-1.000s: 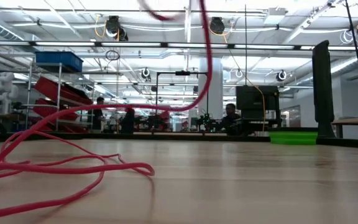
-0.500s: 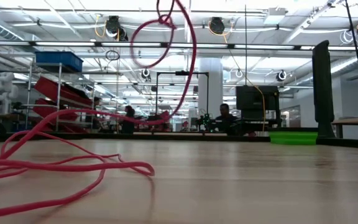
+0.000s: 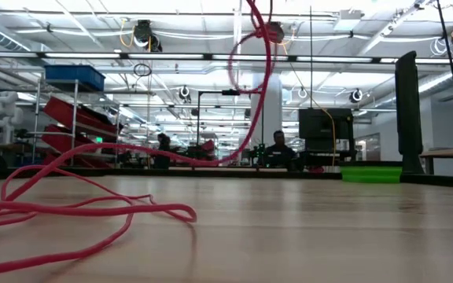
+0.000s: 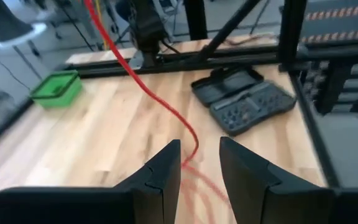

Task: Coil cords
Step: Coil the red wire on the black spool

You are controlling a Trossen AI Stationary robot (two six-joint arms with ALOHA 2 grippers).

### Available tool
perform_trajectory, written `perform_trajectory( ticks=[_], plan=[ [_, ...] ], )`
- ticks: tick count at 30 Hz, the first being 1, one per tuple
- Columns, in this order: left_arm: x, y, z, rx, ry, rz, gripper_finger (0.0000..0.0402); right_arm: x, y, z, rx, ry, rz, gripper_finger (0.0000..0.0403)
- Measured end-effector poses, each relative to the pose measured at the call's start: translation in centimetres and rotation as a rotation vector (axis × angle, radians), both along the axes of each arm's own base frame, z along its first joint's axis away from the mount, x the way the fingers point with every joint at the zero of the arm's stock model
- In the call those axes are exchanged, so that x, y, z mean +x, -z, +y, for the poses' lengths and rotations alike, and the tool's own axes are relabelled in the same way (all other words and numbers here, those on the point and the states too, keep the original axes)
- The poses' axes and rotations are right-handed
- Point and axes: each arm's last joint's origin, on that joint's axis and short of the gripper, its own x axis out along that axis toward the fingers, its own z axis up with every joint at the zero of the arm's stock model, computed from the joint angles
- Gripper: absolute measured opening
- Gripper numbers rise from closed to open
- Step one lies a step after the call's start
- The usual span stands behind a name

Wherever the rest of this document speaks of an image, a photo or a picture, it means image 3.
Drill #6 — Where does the person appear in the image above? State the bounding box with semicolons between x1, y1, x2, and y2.
267;130;300;171
153;132;172;170

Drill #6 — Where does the blue plastic bin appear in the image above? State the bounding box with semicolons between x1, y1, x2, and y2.
44;64;106;92

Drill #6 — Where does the red cord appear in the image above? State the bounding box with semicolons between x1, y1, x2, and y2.
0;0;278;278

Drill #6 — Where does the black hanging cable loop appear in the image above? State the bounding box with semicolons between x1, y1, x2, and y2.
133;62;153;78

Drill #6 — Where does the green collapsible container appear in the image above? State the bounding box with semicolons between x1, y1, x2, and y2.
340;165;403;184

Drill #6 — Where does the yellow hanging cable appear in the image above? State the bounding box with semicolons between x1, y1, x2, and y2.
267;26;337;166

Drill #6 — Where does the metal shelf rack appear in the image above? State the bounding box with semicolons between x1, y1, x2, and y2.
29;78;121;168

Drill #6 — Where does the thin black vertical pole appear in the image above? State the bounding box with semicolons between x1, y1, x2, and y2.
309;6;314;109

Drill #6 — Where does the black table edge rail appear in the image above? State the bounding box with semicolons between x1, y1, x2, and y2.
0;167;453;189

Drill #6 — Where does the black gantry frame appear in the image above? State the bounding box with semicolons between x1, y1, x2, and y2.
197;89;266;166

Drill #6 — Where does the white building column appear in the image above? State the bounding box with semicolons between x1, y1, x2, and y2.
251;72;283;166

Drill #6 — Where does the wooden side table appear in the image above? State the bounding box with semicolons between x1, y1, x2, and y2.
418;147;453;176

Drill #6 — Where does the black upright frame post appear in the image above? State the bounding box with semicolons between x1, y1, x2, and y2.
394;50;425;176

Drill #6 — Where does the red shelf bin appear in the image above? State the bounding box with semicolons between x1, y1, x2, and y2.
43;96;123;138
40;124;101;154
39;152;112;169

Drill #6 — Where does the long ceiling light bar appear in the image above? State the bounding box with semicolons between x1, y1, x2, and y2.
0;50;453;66

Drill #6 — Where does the black monitor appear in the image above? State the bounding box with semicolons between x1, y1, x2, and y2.
298;108;355;153

